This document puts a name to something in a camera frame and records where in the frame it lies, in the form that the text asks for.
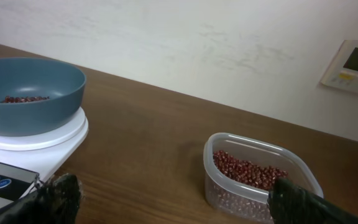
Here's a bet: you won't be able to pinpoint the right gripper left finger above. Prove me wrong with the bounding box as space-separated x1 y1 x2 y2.
0 174 83 224

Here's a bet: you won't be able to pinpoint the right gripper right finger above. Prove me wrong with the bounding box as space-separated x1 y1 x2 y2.
267 177 358 224

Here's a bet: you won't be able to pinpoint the white digital kitchen scale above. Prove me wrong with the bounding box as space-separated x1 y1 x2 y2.
0 108 89 208

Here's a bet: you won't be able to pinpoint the clear plastic container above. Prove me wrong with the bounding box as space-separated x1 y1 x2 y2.
203 133 323 223

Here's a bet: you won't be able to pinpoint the red azuki beans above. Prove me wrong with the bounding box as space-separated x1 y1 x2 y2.
213 151 288 190

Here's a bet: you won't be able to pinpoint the beans in teal bowl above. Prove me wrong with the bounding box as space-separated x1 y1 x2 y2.
1 96 50 103

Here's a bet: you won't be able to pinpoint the teal plastic bowl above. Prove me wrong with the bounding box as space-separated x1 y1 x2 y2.
0 57 86 136

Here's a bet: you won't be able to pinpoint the wall thermostat control panel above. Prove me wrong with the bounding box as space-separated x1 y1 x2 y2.
321 40 358 93

